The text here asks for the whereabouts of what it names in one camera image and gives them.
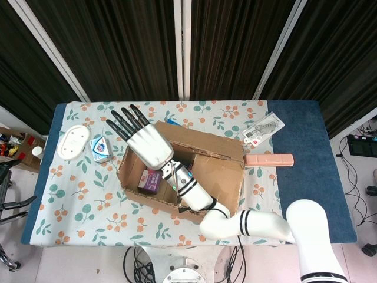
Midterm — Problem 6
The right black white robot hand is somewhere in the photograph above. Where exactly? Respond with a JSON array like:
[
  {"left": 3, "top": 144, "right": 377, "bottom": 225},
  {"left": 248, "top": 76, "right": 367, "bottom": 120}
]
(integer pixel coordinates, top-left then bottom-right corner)
[{"left": 105, "top": 104, "right": 174, "bottom": 170}]

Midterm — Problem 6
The brown cardboard shipping box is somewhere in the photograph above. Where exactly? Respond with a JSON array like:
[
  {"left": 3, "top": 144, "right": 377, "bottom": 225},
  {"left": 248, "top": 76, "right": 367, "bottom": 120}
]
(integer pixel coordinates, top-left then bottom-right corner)
[{"left": 116, "top": 120, "right": 246, "bottom": 225}]

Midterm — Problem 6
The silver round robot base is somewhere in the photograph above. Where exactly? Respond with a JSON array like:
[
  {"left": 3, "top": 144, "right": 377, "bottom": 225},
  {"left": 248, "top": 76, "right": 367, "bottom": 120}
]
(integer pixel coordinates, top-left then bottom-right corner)
[{"left": 161, "top": 255, "right": 207, "bottom": 283}]

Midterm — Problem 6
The small white-blue milk carton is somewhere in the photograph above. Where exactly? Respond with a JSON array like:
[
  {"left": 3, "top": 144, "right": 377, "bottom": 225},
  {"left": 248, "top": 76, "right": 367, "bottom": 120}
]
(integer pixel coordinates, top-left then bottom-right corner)
[{"left": 90, "top": 136, "right": 114, "bottom": 164}]

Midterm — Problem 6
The open cardboard box with clutter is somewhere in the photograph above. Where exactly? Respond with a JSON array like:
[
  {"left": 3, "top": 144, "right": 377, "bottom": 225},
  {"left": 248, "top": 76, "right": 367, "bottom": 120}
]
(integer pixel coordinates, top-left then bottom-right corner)
[{"left": 0, "top": 126, "right": 47, "bottom": 173}]

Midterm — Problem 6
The small purple carton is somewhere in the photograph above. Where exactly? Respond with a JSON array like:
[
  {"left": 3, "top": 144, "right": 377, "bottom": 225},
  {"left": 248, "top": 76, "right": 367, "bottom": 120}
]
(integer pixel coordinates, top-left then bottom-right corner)
[{"left": 137, "top": 169, "right": 163, "bottom": 195}]

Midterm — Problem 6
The white oval soap dish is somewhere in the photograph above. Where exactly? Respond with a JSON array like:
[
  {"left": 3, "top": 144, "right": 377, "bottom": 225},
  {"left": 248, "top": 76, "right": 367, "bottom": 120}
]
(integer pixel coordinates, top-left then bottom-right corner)
[{"left": 56, "top": 124, "right": 92, "bottom": 161}]

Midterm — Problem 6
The floral patterned tablecloth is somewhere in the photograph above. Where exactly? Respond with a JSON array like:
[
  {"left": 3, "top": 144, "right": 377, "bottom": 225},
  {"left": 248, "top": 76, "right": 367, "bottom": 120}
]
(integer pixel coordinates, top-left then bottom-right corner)
[{"left": 29, "top": 100, "right": 287, "bottom": 247}]

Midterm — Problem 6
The dark pleated curtain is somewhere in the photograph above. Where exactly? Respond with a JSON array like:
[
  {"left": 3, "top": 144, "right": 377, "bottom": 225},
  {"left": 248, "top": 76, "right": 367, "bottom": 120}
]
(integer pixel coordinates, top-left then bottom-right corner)
[
  {"left": 189, "top": 0, "right": 296, "bottom": 101},
  {"left": 264, "top": 0, "right": 377, "bottom": 139},
  {"left": 0, "top": 0, "right": 84, "bottom": 135},
  {"left": 25, "top": 0, "right": 180, "bottom": 103}
]

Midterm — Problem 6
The clear plastic blister pack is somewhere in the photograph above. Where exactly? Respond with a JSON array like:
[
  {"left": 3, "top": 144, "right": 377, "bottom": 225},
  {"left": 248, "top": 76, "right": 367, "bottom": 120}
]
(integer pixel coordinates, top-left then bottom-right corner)
[{"left": 242, "top": 111, "right": 286, "bottom": 146}]

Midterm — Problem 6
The pink rectangular case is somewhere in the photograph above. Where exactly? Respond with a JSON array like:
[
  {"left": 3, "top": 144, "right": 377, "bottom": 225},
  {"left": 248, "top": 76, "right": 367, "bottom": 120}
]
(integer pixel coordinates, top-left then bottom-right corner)
[{"left": 243, "top": 153, "right": 295, "bottom": 169}]

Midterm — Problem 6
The black office chair base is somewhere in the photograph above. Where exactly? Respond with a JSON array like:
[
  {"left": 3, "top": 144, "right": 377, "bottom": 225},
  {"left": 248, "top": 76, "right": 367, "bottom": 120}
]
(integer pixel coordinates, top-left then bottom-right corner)
[{"left": 0, "top": 160, "right": 38, "bottom": 272}]

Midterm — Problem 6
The black flat device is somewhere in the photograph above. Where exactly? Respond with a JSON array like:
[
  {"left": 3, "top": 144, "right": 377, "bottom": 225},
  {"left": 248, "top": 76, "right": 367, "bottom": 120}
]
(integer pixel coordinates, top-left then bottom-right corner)
[{"left": 346, "top": 134, "right": 377, "bottom": 157}]

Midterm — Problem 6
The upright white frame post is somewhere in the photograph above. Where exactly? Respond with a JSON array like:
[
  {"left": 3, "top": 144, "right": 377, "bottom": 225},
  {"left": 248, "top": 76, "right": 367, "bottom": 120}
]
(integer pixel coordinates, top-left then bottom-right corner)
[{"left": 173, "top": 0, "right": 193, "bottom": 100}]

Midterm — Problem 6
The black cable bundle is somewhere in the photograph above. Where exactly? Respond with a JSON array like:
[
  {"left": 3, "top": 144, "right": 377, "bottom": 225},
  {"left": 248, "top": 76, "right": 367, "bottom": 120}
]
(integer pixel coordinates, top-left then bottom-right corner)
[{"left": 123, "top": 246, "right": 156, "bottom": 283}]

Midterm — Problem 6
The slanted white frame post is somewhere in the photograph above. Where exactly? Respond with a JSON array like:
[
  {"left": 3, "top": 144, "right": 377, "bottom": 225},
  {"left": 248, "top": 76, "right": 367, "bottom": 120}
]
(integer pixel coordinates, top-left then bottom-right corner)
[
  {"left": 252, "top": 0, "right": 307, "bottom": 100},
  {"left": 8, "top": 0, "right": 90, "bottom": 102}
]

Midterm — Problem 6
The thin black floor cable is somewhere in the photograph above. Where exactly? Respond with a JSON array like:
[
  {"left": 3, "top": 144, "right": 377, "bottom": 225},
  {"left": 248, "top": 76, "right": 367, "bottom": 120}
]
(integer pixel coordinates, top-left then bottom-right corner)
[{"left": 335, "top": 136, "right": 377, "bottom": 227}]

